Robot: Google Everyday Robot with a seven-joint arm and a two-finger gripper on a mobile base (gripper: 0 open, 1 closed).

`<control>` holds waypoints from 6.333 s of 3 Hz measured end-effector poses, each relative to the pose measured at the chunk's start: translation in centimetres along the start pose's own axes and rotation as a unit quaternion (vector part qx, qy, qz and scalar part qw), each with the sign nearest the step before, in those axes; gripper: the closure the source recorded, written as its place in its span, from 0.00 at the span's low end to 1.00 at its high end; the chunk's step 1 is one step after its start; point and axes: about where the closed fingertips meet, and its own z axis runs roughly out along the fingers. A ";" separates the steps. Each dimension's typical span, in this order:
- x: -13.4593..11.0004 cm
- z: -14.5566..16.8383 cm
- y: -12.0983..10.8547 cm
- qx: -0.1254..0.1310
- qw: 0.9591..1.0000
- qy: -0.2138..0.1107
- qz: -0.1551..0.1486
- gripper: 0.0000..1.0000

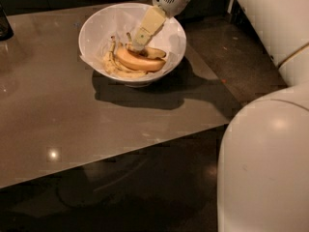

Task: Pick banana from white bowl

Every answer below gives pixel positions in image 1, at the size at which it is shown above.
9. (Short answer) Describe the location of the dark object at table edge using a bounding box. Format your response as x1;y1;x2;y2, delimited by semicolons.
0;4;14;41

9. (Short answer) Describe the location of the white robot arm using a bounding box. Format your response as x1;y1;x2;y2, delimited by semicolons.
217;0;309;232

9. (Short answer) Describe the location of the large orange banana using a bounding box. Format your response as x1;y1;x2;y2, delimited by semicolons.
116;46;166;72

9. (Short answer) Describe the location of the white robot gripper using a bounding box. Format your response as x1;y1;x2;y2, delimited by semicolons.
132;0;190;51

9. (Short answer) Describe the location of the small brown-spotted banana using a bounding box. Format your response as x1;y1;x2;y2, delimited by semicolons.
126;32;166;59

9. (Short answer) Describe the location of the white ceramic bowl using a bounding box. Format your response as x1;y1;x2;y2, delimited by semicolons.
78;3;186;88

